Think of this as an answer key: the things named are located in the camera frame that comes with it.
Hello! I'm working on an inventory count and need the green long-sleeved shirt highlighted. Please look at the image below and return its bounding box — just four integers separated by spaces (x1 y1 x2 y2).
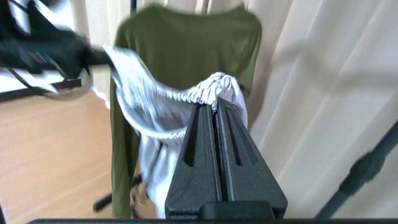
109 2 264 219

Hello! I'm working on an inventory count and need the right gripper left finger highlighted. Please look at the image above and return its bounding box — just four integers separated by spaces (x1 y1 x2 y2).
164 103 223 218

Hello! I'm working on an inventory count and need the beige curtain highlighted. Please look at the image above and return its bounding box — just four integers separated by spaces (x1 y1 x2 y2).
70 0 398 218

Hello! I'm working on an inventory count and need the grey garment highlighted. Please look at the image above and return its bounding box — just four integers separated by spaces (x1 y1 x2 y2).
102 45 249 218

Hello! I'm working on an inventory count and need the black clothes rack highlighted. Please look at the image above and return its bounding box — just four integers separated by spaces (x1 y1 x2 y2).
93 0 398 219

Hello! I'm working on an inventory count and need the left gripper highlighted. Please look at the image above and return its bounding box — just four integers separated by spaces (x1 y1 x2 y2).
0 29 93 80

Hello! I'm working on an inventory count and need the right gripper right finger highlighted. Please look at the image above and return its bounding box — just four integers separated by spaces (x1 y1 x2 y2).
215 98 288 218

